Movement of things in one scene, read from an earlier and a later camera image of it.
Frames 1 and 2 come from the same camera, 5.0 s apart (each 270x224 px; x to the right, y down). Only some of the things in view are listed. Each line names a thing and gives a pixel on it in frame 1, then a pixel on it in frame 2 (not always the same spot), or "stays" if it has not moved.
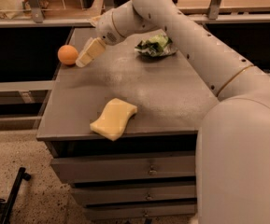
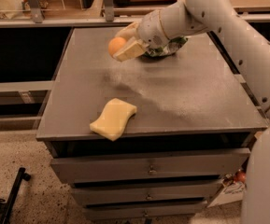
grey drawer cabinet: x=122 y=129 stays
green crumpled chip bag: x=158 y=45 stays
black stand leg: x=21 y=175 stays
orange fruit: x=67 y=54 -> x=115 y=44
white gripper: x=106 y=26 -> x=149 y=28
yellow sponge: x=112 y=119 stays
